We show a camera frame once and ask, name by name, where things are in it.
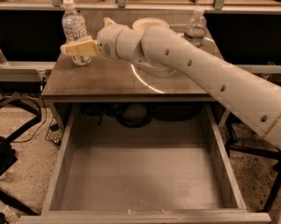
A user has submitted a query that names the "open grey drawer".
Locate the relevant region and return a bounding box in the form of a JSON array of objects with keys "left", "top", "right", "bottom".
[{"left": 20, "top": 105, "right": 271, "bottom": 224}]

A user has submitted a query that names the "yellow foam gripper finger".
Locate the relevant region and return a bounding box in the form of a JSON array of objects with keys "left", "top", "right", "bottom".
[
  {"left": 60, "top": 35, "right": 100, "bottom": 57},
  {"left": 104, "top": 17, "right": 116, "bottom": 27}
]

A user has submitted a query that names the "white paper bowl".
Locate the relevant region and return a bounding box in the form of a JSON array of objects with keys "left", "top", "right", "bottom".
[{"left": 133, "top": 18, "right": 169, "bottom": 31}]

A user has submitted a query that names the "clear plastic water bottle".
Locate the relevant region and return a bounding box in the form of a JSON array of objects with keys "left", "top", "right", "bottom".
[{"left": 184, "top": 7, "right": 207, "bottom": 47}]

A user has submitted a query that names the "black wire basket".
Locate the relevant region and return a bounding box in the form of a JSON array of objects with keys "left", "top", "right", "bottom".
[{"left": 45, "top": 118, "right": 63, "bottom": 147}]

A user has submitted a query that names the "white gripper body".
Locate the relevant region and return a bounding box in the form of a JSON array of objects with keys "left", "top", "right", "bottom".
[{"left": 97, "top": 23, "right": 129, "bottom": 60}]

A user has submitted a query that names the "black chair base left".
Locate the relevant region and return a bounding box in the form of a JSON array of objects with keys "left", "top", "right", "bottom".
[{"left": 0, "top": 92, "right": 42, "bottom": 216}]

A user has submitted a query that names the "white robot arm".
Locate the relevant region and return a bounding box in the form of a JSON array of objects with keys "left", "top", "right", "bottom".
[{"left": 61, "top": 18, "right": 281, "bottom": 149}]

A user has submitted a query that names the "labelled clear plastic bottle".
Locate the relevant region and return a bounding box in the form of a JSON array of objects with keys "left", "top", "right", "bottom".
[{"left": 61, "top": 0, "right": 93, "bottom": 66}]

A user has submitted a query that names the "black cable on floor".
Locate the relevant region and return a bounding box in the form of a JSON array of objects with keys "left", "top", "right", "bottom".
[{"left": 12, "top": 98, "right": 49, "bottom": 144}]

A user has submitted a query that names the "grey wooden cabinet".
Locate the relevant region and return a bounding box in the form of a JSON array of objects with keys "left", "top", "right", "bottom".
[{"left": 42, "top": 55, "right": 217, "bottom": 133}]

